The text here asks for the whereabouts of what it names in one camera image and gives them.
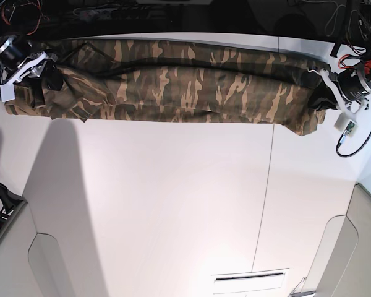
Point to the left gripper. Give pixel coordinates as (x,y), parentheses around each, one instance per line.
(340,91)

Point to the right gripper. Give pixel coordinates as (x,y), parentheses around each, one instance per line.
(15,53)

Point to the camouflage T-shirt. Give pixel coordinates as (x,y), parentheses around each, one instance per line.
(175,81)

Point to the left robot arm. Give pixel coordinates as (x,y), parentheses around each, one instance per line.
(352,49)

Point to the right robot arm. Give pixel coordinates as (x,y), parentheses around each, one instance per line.
(6,29)

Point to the black power strip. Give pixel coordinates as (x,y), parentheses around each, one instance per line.
(111,13)

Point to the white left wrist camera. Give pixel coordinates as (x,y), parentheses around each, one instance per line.
(346,125)

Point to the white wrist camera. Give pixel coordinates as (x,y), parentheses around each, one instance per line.
(346,125)
(7,93)

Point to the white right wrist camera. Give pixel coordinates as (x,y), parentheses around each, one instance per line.
(7,93)

